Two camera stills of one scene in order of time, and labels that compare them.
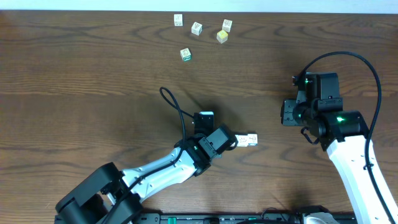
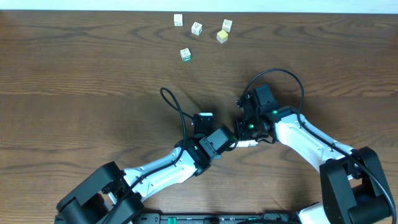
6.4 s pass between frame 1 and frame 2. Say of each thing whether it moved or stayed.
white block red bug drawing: stayed
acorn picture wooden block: stayed
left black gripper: stayed
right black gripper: moved
